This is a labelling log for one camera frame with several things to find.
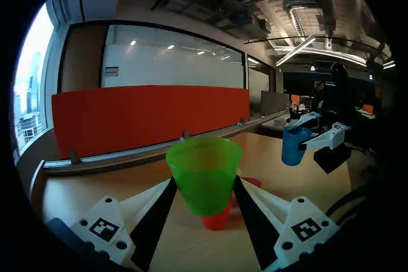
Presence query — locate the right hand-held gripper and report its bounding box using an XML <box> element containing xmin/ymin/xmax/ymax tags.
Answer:
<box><xmin>288</xmin><ymin>64</ymin><xmax>352</xmax><ymax>175</ymax></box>

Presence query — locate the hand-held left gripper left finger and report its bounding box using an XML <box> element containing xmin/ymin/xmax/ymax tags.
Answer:
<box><xmin>47</xmin><ymin>177</ymin><xmax>178</xmax><ymax>271</ymax></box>

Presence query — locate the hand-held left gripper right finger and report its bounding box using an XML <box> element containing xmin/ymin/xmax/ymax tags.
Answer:
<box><xmin>233</xmin><ymin>174</ymin><xmax>340</xmax><ymax>271</ymax></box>

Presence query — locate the blue plastic cup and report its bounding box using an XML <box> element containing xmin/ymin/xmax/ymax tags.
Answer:
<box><xmin>282</xmin><ymin>125</ymin><xmax>313</xmax><ymax>167</ymax></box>

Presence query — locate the green plastic cup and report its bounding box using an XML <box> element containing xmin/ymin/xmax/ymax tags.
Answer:
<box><xmin>165</xmin><ymin>136</ymin><xmax>243</xmax><ymax>216</ymax></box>

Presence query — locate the grey desk screen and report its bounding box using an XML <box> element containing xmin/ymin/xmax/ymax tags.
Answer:
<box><xmin>260</xmin><ymin>90</ymin><xmax>291</xmax><ymax>116</ymax></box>

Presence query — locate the pink plastic cup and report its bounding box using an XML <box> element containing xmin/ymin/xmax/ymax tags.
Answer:
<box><xmin>230</xmin><ymin>176</ymin><xmax>263</xmax><ymax>215</ymax></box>

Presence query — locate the red plastic cup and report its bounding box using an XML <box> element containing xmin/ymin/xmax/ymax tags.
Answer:
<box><xmin>201</xmin><ymin>200</ymin><xmax>233</xmax><ymax>231</ymax></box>

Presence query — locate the red desk screen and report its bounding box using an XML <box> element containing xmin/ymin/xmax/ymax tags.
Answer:
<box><xmin>41</xmin><ymin>85</ymin><xmax>289</xmax><ymax>170</ymax></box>

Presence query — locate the black cable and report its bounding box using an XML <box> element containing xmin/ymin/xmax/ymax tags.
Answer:
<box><xmin>325</xmin><ymin>186</ymin><xmax>367</xmax><ymax>223</ymax></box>

